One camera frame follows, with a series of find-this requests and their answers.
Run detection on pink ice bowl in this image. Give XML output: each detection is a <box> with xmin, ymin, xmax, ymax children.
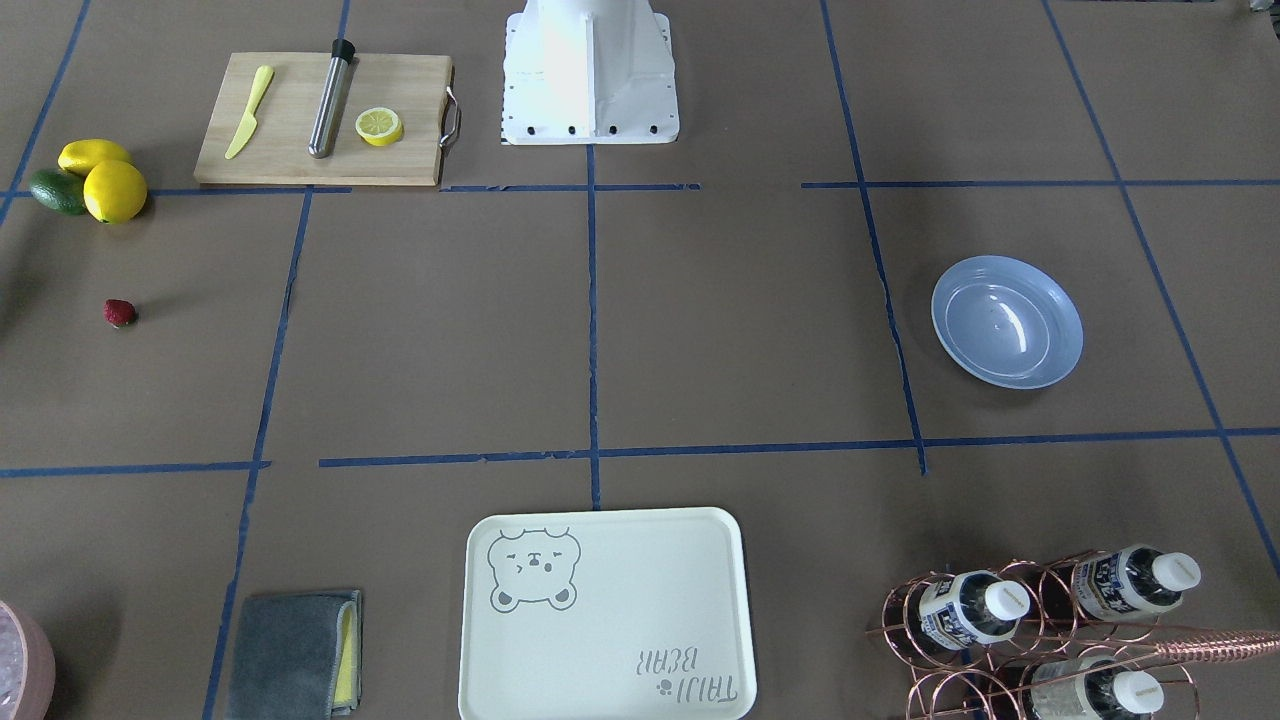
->
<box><xmin>1</xmin><ymin>601</ymin><xmax>56</xmax><ymax>719</ymax></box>

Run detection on copper wire bottle rack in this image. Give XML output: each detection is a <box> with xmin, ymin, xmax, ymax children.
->
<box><xmin>865</xmin><ymin>550</ymin><xmax>1204</xmax><ymax>719</ymax></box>

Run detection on lemon half slice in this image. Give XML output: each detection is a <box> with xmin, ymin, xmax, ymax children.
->
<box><xmin>355</xmin><ymin>108</ymin><xmax>404</xmax><ymax>147</ymax></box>

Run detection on cream bear tray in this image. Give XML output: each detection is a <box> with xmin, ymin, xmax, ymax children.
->
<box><xmin>458</xmin><ymin>507</ymin><xmax>758</xmax><ymax>719</ymax></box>

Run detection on yellow plastic knife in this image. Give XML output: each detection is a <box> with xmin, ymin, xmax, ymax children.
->
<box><xmin>224</xmin><ymin>65</ymin><xmax>275</xmax><ymax>160</ymax></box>

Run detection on bottle white cap bottom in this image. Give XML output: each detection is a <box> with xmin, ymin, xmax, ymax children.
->
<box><xmin>1023</xmin><ymin>655</ymin><xmax>1166</xmax><ymax>719</ymax></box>

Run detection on yellow lemon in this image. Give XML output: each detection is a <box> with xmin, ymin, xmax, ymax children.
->
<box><xmin>58</xmin><ymin>138</ymin><xmax>133</xmax><ymax>178</ymax></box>
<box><xmin>83</xmin><ymin>160</ymin><xmax>148</xmax><ymax>224</ymax></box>

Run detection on yellow lemon rear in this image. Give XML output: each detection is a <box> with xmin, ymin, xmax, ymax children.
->
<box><xmin>58</xmin><ymin>138</ymin><xmax>133</xmax><ymax>178</ymax></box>

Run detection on bottle white cap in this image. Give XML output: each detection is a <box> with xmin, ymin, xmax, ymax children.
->
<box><xmin>915</xmin><ymin>571</ymin><xmax>1032</xmax><ymax>651</ymax></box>
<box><xmin>1070</xmin><ymin>544</ymin><xmax>1203</xmax><ymax>623</ymax></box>
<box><xmin>1023</xmin><ymin>655</ymin><xmax>1166</xmax><ymax>719</ymax></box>

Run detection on green avocado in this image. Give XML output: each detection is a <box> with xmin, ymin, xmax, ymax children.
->
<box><xmin>28</xmin><ymin>168</ymin><xmax>88</xmax><ymax>217</ymax></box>

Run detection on steel muddler black cap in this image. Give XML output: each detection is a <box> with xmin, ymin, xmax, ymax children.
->
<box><xmin>307</xmin><ymin>38</ymin><xmax>355</xmax><ymax>159</ymax></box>

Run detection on wooden cutting board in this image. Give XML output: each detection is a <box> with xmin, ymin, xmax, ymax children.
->
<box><xmin>195</xmin><ymin>51</ymin><xmax>458</xmax><ymax>187</ymax></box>

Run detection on yellow lemon front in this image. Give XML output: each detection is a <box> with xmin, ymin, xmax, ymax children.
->
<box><xmin>83</xmin><ymin>160</ymin><xmax>148</xmax><ymax>224</ymax></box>

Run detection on blue plate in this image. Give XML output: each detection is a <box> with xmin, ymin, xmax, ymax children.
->
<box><xmin>931</xmin><ymin>255</ymin><xmax>1084</xmax><ymax>391</ymax></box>

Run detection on red strawberry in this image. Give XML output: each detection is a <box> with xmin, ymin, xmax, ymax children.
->
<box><xmin>102</xmin><ymin>299</ymin><xmax>140</xmax><ymax>328</ymax></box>

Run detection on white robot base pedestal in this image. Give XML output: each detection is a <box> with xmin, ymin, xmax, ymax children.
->
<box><xmin>500</xmin><ymin>1</ymin><xmax>681</xmax><ymax>146</ymax></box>

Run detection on grey yellow cloth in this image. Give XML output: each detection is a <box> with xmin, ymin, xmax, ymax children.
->
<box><xmin>225</xmin><ymin>588</ymin><xmax>364</xmax><ymax>719</ymax></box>

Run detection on copper bar spoon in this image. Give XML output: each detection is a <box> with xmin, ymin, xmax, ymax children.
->
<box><xmin>1151</xmin><ymin>632</ymin><xmax>1279</xmax><ymax>664</ymax></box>

